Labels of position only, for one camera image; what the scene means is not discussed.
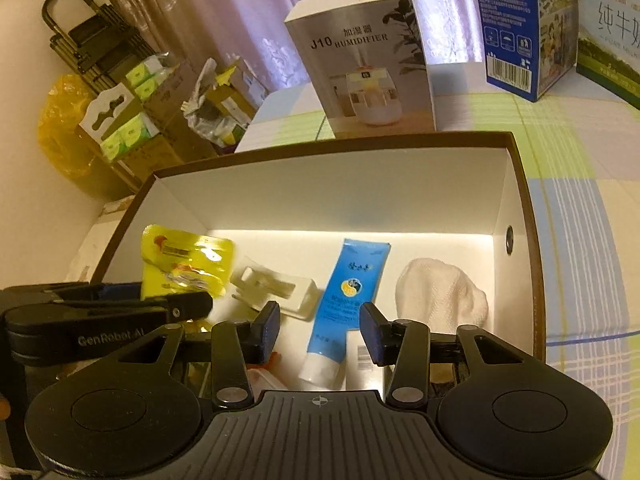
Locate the large cardboard box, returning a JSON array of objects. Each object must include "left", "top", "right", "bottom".
[{"left": 142, "top": 57, "right": 211, "bottom": 161}]

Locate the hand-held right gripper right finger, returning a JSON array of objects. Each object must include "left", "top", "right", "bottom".
[{"left": 360, "top": 302, "right": 526, "bottom": 408}]

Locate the yellow snack packet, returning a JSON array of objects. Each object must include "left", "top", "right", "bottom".
[{"left": 140, "top": 224, "right": 236, "bottom": 336}]

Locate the pink curtain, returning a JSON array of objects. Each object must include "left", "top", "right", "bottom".
[{"left": 85, "top": 0, "right": 481, "bottom": 106}]

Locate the blue milk carton box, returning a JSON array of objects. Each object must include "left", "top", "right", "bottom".
[{"left": 470, "top": 0, "right": 581, "bottom": 104}]

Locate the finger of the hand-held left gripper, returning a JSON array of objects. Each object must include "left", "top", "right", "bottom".
[
  {"left": 0, "top": 282, "right": 146, "bottom": 307},
  {"left": 5, "top": 292, "right": 214, "bottom": 329}
]

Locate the green milk carton box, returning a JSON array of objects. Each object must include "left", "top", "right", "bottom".
[{"left": 575, "top": 0, "right": 640, "bottom": 111}]

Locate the white plastic holder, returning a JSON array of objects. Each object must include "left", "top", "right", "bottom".
[{"left": 231, "top": 266, "right": 321, "bottom": 321}]

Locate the large white box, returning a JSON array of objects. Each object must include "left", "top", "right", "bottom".
[{"left": 87, "top": 131, "right": 547, "bottom": 396}]

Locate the white cloth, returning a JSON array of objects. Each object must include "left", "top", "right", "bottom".
[{"left": 395, "top": 257, "right": 489, "bottom": 333}]

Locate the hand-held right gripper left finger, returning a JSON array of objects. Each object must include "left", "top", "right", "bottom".
[{"left": 115, "top": 301, "right": 281, "bottom": 411}]

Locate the white humidifier box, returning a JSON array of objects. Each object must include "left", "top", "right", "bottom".
[{"left": 284, "top": 0, "right": 436, "bottom": 138}]

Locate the white plastic bag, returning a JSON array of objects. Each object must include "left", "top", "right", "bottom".
[{"left": 181, "top": 57, "right": 236, "bottom": 146}]

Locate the green tissue multipack white handle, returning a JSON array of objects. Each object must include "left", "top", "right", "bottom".
[{"left": 75, "top": 85, "right": 161, "bottom": 161}]

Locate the cardboard box with green flaps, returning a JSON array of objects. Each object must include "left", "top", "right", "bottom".
[{"left": 207, "top": 57, "right": 266, "bottom": 148}]

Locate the black folding rack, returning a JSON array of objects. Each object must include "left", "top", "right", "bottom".
[{"left": 41, "top": 0, "right": 156, "bottom": 96}]

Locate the blue tube with white cap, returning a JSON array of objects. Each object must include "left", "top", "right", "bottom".
[{"left": 299, "top": 238, "right": 392, "bottom": 392}]

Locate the yellow plastic bag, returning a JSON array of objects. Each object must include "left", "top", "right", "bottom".
[{"left": 39, "top": 74, "right": 101, "bottom": 178}]

